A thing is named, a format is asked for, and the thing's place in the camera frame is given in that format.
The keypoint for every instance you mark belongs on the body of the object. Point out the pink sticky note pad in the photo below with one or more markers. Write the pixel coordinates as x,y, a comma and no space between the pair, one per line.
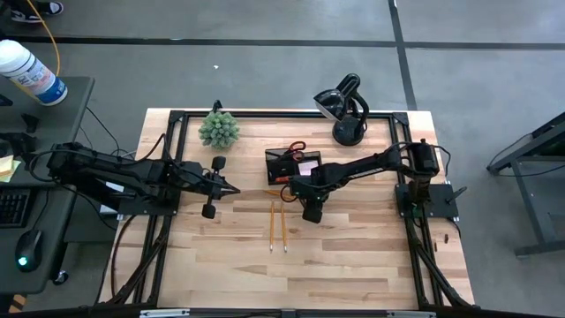
307,167

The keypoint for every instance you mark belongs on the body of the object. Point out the red eraser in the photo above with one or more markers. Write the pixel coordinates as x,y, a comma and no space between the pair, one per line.
282,179

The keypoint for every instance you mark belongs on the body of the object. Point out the black caster wheel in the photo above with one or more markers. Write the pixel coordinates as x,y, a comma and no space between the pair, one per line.
60,277

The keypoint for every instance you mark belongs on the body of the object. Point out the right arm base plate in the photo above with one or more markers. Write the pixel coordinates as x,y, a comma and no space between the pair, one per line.
443,199

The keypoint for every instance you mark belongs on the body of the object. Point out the small black clamp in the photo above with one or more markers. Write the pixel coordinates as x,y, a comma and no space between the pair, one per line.
216,106

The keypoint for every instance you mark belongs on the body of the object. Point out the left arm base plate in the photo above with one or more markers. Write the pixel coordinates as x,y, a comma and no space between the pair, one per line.
145,207

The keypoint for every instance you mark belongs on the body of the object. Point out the black keyboard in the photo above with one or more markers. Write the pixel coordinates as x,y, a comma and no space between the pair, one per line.
13,207

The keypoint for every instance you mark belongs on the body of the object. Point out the yellow sticky note pad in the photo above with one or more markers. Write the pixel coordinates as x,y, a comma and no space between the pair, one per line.
6,168

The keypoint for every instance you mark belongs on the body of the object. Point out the white power strip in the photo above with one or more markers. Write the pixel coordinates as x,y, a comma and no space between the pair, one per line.
115,186

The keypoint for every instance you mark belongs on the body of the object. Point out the yellow wooden pencil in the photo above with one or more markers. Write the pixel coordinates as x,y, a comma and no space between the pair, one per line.
284,226
272,225
273,193

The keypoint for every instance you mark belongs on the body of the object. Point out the red and black scissors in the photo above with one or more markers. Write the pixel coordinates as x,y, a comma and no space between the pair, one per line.
298,145

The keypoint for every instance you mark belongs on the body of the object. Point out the black computer mouse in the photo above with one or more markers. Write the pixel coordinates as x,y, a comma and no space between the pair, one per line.
28,249

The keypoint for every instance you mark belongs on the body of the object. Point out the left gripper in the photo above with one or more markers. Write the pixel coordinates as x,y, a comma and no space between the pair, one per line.
196,181

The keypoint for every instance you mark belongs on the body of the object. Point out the green artificial potted plant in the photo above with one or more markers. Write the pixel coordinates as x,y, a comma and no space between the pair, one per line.
218,130

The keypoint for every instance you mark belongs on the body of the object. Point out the black mesh desk organizer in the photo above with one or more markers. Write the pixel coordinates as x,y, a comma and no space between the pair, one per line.
273,170

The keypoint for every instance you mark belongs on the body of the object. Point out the grey metal table frame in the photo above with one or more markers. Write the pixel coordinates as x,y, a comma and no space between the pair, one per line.
527,203

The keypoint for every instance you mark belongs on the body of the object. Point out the black printed part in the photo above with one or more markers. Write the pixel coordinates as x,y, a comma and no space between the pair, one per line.
3,100
15,143
30,122

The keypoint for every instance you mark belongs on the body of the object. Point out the white wipes canister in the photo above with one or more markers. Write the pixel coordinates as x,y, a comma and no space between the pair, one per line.
31,73

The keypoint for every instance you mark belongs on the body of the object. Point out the person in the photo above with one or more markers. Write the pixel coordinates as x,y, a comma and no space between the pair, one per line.
31,15

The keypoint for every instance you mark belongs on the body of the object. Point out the black keyboard tray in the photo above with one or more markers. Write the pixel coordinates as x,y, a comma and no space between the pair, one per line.
48,265

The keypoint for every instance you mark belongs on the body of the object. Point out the black aluminium table frame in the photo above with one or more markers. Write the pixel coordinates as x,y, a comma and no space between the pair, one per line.
287,114

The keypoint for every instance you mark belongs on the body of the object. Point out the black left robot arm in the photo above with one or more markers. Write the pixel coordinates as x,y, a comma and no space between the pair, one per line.
110,174

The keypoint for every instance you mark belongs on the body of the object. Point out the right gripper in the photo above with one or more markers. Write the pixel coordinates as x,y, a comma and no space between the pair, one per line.
313,185

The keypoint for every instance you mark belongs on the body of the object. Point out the black side desk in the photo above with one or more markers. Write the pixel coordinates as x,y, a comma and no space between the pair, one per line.
66,101

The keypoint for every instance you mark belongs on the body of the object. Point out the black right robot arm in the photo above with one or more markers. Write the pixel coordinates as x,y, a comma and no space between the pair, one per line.
371,163

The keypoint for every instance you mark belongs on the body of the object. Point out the black desk lamp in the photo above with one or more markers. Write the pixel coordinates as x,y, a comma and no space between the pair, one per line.
348,132

